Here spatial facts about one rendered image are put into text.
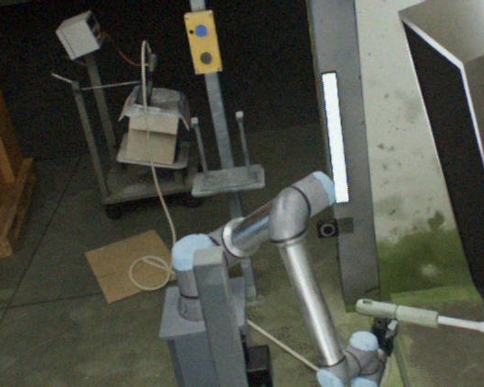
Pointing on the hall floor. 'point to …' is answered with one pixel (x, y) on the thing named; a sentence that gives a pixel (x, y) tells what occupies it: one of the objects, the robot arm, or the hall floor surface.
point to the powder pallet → (12, 211)
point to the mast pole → (219, 316)
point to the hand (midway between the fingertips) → (389, 316)
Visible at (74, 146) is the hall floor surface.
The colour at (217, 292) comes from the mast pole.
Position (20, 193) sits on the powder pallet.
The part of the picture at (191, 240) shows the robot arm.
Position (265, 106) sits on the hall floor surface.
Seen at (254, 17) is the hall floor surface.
